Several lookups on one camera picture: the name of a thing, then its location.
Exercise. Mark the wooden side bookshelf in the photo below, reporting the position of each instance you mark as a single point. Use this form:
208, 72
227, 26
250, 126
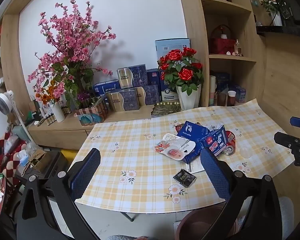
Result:
9, 55

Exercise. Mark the red paper cup white lid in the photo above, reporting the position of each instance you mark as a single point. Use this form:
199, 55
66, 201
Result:
231, 98

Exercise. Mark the white faceted flower pot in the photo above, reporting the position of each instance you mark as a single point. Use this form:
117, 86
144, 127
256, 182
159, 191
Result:
188, 100

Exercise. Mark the navy blue pastry box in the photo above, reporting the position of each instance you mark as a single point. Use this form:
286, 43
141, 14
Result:
192, 130

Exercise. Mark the person's fluffy grey robe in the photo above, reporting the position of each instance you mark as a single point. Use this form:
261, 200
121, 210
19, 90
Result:
291, 215

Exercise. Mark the blue cartoon gift box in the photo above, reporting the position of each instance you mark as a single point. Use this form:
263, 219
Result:
222, 80

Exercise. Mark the wooden shelf unit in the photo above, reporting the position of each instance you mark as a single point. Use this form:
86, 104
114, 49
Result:
192, 42

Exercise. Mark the blue carton with red label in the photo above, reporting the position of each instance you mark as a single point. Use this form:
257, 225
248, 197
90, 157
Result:
215, 142

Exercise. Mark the brown round plastic bin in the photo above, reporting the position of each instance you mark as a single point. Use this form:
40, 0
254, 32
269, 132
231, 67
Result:
197, 223

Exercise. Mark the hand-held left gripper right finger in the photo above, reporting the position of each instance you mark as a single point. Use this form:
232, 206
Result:
215, 172

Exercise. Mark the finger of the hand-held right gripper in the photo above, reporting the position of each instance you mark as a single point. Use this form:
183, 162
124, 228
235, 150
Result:
299, 123
286, 140

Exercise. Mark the row of small amber bottles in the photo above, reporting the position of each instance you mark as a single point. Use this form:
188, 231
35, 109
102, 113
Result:
50, 121

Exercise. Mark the white snack pouch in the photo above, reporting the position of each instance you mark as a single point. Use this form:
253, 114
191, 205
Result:
168, 145

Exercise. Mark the dark blue box red logo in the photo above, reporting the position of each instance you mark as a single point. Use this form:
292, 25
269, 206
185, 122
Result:
152, 76

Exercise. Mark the pink blossom flower arrangement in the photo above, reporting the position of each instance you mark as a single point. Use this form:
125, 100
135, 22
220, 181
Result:
72, 42

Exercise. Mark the flat blue box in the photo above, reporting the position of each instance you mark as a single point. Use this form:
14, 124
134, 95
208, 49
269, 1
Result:
106, 88

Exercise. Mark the glass perfume bottle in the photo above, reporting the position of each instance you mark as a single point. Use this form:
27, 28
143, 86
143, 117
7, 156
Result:
238, 48

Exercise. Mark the orange artificial flowers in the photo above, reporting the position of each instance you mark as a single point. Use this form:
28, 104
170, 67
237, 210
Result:
44, 96

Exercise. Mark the gold leaf-shaped tray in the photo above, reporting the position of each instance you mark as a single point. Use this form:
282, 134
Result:
165, 108

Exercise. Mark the black countertop ledge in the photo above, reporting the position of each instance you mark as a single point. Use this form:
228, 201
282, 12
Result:
282, 31

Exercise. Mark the clear round plastic lid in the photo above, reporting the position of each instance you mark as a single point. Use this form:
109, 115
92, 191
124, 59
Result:
244, 152

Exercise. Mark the fluffy blue grey rug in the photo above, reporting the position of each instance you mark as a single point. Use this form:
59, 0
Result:
128, 238

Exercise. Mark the red white checkered blanket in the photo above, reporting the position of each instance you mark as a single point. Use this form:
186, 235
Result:
5, 155

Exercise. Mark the purple artificial flowers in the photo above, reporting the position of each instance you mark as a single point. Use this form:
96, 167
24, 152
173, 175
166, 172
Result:
83, 97

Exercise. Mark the blue white box round emblem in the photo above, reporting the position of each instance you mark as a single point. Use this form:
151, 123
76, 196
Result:
168, 90

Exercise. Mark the small blue carton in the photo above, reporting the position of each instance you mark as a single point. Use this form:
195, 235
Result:
240, 93

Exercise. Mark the stack of pastel cups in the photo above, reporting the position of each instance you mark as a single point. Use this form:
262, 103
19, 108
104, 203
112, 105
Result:
212, 90

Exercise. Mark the white desk fan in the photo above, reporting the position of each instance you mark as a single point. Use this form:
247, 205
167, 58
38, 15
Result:
4, 102

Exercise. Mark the light blue cardboard box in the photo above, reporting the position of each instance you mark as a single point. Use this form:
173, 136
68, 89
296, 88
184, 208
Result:
170, 46

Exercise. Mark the black tissue packet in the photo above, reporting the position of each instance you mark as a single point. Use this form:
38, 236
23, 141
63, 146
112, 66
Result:
184, 178

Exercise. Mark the red rose bouquet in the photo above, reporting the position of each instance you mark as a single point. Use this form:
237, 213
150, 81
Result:
180, 72

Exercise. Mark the small red wrapper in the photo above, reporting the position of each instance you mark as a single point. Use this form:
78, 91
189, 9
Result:
178, 128

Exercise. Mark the red soda can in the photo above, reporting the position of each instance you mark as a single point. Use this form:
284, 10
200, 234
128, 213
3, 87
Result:
230, 150

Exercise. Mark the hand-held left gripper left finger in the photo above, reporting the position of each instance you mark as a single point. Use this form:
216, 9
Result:
86, 172

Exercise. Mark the small white vase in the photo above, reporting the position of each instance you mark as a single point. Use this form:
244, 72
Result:
277, 18

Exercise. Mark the small cardboard box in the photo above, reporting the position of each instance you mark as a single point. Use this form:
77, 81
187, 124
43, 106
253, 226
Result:
37, 161

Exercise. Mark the white paper receipt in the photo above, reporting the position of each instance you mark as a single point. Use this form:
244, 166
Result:
196, 166

